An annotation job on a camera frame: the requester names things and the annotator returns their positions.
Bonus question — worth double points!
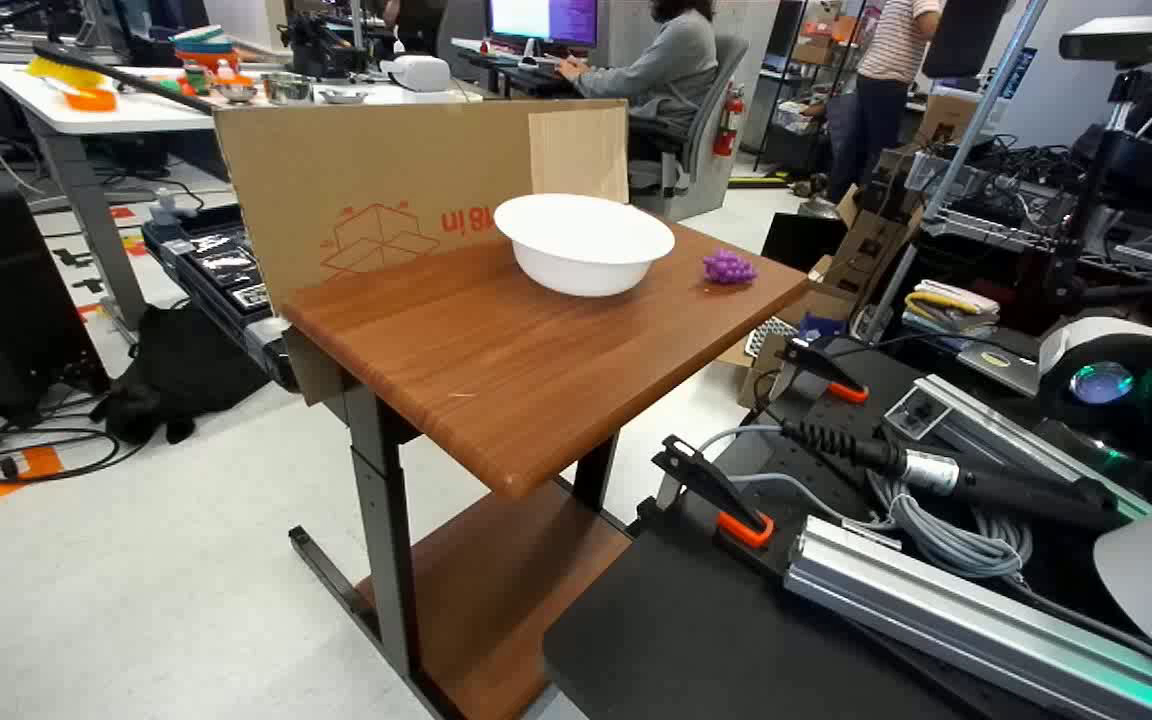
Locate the white plastic bowl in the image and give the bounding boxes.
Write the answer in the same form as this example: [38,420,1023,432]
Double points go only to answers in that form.
[492,192,681,301]

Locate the purple toy grape bunch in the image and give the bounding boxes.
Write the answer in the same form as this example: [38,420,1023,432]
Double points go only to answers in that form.
[699,250,758,290]

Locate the black clamp orange tip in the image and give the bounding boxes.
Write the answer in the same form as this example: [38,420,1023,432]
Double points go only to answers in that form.
[649,432,779,551]
[775,338,877,409]

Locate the wooden lower table shelf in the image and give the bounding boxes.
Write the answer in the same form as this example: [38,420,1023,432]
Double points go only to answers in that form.
[357,476,635,720]

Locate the grey office chair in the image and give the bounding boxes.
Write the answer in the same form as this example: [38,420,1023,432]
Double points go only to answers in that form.
[629,33,750,223]

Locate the small brown cardboard box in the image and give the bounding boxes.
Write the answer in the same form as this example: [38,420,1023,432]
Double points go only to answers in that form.
[811,184,920,304]

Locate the seated person grey sweater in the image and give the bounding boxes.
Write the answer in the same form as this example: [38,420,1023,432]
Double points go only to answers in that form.
[553,0,722,138]

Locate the white headset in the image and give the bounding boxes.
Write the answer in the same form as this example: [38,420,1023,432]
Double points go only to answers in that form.
[381,52,456,97]

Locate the computer monitor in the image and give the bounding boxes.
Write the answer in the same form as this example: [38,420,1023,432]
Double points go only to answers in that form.
[483,0,603,58]

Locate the black tool tray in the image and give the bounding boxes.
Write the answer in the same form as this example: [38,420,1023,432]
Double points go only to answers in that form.
[138,214,299,391]

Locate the yellow cloth stack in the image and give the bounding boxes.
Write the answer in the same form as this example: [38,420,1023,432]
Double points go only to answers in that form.
[900,275,1004,344]

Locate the black bag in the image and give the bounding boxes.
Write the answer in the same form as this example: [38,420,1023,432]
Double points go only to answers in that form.
[93,301,270,450]

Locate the standing person white shirt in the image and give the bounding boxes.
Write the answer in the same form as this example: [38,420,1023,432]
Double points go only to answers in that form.
[822,0,948,204]

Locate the silver metal pole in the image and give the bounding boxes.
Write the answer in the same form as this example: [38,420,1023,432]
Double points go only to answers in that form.
[852,0,1049,338]

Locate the white desk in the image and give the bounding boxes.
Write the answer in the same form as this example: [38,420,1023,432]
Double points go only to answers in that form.
[0,58,228,333]

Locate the white device green lights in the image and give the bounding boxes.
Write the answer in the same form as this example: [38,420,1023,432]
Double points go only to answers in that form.
[1036,313,1152,476]

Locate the yellow and orange object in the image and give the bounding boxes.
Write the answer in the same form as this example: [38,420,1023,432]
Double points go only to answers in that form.
[23,52,118,118]

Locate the black table leg frame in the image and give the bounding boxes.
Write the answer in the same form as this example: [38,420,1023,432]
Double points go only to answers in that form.
[287,383,618,713]

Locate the grey cable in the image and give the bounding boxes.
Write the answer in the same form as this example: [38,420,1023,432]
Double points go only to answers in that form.
[721,424,1039,586]

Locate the black ribbed cable connector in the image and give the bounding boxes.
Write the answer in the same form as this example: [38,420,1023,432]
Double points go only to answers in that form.
[766,412,1119,535]

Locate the black floor cable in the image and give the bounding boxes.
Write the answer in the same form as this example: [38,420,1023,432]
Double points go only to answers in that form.
[0,383,138,492]

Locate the black bar camera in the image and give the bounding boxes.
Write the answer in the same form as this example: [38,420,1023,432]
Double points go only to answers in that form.
[1057,12,1152,70]

